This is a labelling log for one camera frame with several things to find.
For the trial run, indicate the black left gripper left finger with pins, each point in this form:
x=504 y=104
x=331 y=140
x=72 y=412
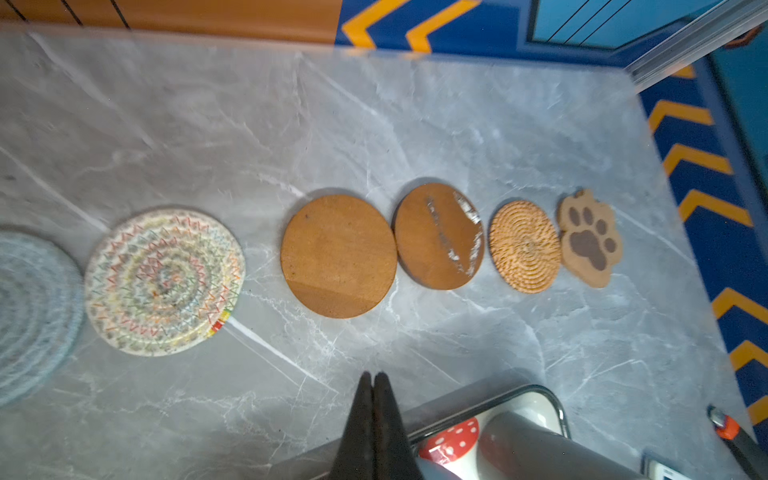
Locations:
x=356 y=453

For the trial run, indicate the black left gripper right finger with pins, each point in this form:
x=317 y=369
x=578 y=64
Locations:
x=393 y=456

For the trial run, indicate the cork paw print coaster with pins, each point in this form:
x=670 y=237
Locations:
x=590 y=242

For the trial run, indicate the grey woven rope coaster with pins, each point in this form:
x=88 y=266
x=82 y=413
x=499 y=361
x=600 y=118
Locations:
x=42 y=311

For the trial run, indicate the plain brown round coaster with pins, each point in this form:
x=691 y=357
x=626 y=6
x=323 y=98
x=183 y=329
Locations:
x=338 y=256

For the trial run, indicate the scratched brown round coaster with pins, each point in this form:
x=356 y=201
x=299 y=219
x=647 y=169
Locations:
x=439 y=236

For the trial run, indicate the woven rattan round coaster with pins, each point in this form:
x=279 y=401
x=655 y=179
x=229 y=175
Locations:
x=525 y=247

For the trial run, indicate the white strawberry serving tray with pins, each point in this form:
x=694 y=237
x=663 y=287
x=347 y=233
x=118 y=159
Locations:
x=474 y=442

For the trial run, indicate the white scientific calculator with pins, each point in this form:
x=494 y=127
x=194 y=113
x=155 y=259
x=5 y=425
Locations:
x=654 y=469

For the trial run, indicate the black orange utility knife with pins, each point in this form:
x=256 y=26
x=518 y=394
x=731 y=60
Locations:
x=746 y=451

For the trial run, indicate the multicolour woven rope coaster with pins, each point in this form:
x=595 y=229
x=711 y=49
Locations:
x=163 y=281

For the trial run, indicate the aluminium corner post right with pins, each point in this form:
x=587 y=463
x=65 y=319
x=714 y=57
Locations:
x=722 y=23

